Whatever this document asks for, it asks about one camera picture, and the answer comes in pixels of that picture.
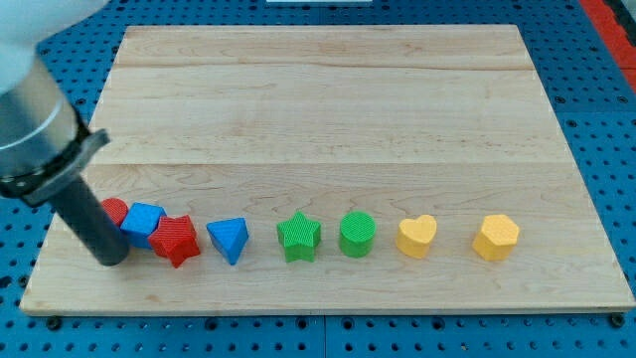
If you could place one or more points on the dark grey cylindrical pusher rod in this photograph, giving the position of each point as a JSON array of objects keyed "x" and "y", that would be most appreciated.
[{"x": 83, "y": 213}]

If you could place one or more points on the black clamp flange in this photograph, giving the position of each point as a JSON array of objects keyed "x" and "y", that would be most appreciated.
[{"x": 40, "y": 184}]

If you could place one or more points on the blue cube block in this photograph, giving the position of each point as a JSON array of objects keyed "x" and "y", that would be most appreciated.
[{"x": 140, "y": 223}]

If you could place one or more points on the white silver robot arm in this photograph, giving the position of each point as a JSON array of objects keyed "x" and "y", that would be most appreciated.
[{"x": 44, "y": 143}]

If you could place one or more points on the red cylinder block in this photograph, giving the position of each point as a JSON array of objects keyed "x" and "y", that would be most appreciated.
[{"x": 116, "y": 209}]

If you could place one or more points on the red star block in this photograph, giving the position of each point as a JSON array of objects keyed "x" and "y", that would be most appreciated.
[{"x": 175, "y": 239}]

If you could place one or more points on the blue triangle block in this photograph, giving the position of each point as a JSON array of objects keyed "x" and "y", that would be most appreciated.
[{"x": 229, "y": 238}]

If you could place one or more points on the green star block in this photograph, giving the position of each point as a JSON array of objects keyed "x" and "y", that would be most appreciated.
[{"x": 299, "y": 237}]

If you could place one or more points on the wooden board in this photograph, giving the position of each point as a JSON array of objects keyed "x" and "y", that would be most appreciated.
[{"x": 223, "y": 122}]

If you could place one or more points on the green cylinder block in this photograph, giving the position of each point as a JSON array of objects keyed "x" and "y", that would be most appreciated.
[{"x": 356, "y": 234}]

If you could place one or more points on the yellow heart block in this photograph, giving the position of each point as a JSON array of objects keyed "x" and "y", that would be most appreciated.
[{"x": 414, "y": 236}]

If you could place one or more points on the yellow hexagon block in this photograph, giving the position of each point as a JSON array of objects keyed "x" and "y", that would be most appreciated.
[{"x": 496, "y": 238}]

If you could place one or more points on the red strip at corner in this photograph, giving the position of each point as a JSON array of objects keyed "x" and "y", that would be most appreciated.
[{"x": 616, "y": 27}]

